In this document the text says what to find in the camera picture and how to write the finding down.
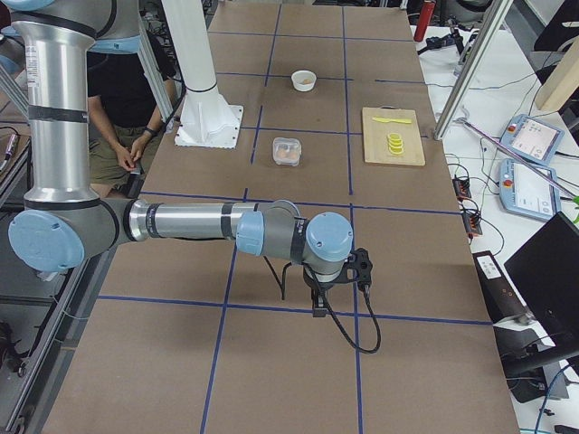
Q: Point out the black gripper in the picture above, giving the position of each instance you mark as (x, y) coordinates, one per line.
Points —
(322, 283)

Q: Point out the white bowl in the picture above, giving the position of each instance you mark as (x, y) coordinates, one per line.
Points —
(298, 76)

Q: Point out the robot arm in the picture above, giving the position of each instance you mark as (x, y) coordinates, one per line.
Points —
(65, 222)

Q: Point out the clear plastic egg box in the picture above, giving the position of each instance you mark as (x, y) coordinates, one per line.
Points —
(285, 143)

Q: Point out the black electronics box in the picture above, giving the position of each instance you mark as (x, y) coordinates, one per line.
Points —
(500, 297)

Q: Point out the wooden cutting board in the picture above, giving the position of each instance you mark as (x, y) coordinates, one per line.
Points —
(375, 141)

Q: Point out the yellow plastic knife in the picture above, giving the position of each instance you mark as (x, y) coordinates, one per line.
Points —
(404, 121)

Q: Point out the black monitor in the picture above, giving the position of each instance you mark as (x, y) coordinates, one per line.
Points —
(544, 271)

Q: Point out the long grabber stick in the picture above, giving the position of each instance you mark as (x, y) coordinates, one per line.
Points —
(537, 169)

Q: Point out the blue teach pendant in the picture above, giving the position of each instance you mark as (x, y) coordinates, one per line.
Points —
(532, 139)
(523, 192)

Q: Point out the seated person black shirt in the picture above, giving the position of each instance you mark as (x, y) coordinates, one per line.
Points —
(124, 111)

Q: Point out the red bottle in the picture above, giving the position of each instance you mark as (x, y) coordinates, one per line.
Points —
(424, 19)

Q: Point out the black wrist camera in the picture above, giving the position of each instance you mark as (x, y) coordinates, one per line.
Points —
(360, 269)

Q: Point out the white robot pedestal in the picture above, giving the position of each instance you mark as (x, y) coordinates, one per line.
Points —
(206, 119)

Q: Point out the aluminium frame post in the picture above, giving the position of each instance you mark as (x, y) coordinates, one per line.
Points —
(491, 23)

